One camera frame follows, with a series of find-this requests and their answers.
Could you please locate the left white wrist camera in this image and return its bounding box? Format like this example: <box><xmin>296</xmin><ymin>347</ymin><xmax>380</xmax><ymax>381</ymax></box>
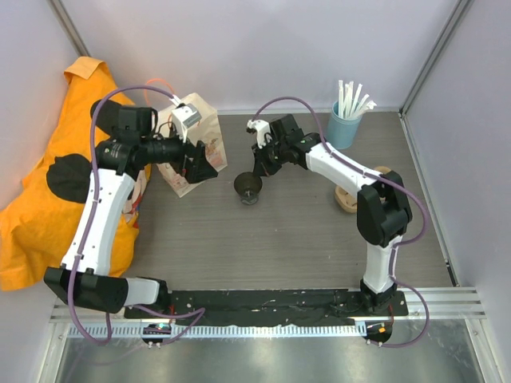
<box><xmin>172</xmin><ymin>103</ymin><xmax>201</xmax><ymax>143</ymax></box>

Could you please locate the dark coffee cup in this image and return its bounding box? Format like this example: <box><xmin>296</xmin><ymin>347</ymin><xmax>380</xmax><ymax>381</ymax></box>
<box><xmin>233</xmin><ymin>172</ymin><xmax>263</xmax><ymax>205</ymax></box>

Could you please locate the light blue straw holder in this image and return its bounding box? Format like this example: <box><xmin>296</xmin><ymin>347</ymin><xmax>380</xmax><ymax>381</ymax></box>
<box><xmin>326</xmin><ymin>101</ymin><xmax>362</xmax><ymax>150</ymax></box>

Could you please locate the purple cable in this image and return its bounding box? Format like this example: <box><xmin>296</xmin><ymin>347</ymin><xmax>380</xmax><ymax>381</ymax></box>
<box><xmin>253</xmin><ymin>96</ymin><xmax>431</xmax><ymax>349</ymax></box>
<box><xmin>67</xmin><ymin>85</ymin><xmax>180</xmax><ymax>346</ymax></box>

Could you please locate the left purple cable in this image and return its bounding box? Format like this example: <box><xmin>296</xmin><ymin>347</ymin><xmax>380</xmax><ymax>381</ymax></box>
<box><xmin>67</xmin><ymin>85</ymin><xmax>180</xmax><ymax>346</ymax></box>

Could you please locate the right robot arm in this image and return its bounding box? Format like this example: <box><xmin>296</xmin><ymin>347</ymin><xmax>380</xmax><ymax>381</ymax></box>
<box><xmin>247</xmin><ymin>114</ymin><xmax>412</xmax><ymax>315</ymax></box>

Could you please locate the white paper takeout bag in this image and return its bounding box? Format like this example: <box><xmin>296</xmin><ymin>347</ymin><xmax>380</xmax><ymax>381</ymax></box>
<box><xmin>157</xmin><ymin>93</ymin><xmax>228</xmax><ymax>198</ymax></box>

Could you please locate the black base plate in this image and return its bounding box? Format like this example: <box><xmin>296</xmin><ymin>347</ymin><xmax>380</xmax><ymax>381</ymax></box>
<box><xmin>123</xmin><ymin>287</ymin><xmax>410</xmax><ymax>328</ymax></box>

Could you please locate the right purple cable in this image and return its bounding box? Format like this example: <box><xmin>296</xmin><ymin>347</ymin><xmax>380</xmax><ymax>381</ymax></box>
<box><xmin>253</xmin><ymin>96</ymin><xmax>431</xmax><ymax>349</ymax></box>

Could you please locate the orange mickey mouse bag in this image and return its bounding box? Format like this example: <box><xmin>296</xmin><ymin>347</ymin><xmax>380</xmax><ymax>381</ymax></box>
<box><xmin>0</xmin><ymin>56</ymin><xmax>153</xmax><ymax>292</ymax></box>

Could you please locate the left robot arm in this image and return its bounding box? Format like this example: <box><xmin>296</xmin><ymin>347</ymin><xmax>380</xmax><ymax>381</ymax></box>
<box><xmin>43</xmin><ymin>101</ymin><xmax>218</xmax><ymax>318</ymax></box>

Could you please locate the bottom pulp cup carrier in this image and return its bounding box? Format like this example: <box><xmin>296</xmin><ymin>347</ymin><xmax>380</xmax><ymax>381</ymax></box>
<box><xmin>335</xmin><ymin>166</ymin><xmax>392</xmax><ymax>214</ymax></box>

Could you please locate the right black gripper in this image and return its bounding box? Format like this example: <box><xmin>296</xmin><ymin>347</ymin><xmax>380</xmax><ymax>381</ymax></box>
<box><xmin>252</xmin><ymin>137</ymin><xmax>287</xmax><ymax>178</ymax></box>

